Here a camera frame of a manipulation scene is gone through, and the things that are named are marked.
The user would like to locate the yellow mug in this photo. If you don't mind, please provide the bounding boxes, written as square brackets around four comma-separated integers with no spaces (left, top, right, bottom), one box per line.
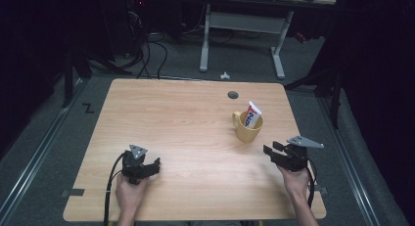
[231,110,264,144]

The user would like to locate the black floor cables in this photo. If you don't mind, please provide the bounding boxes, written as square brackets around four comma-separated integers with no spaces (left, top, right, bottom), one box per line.
[128,10,209,81]

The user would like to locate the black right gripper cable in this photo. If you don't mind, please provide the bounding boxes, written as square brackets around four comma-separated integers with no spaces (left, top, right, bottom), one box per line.
[305,158,318,208]

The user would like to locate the white toothpaste tube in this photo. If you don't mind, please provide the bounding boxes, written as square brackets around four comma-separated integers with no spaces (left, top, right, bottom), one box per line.
[244,100,263,129]

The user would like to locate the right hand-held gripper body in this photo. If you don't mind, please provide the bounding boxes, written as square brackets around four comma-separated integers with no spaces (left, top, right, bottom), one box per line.
[273,135,326,173]

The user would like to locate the grey metal frame desk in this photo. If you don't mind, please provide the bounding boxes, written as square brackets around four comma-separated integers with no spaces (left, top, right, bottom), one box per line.
[199,0,337,81]

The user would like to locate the black metal stand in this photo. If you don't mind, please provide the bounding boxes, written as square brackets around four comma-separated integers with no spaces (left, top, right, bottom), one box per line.
[284,68,345,130]
[61,51,94,110]

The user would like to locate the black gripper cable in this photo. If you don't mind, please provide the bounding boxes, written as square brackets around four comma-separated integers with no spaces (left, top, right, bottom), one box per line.
[305,158,318,208]
[103,152,128,226]

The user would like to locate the person's left hand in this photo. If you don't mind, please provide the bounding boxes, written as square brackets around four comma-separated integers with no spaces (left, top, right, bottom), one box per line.
[115,172,150,218]

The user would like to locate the person's right hand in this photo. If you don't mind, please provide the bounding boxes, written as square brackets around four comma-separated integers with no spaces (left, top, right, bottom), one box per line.
[277,164,311,202]

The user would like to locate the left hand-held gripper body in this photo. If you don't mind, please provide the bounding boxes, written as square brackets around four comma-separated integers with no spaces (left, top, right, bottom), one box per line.
[121,144,149,186]

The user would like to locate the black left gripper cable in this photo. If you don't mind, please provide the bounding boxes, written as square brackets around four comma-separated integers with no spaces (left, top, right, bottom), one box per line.
[103,152,128,226]

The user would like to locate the dark computer tower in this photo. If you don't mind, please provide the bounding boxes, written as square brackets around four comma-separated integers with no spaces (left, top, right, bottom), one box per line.
[122,0,150,59]

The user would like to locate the metal floor rail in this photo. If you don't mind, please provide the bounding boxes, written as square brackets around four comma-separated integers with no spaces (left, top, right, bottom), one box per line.
[0,77,91,222]
[316,96,382,226]

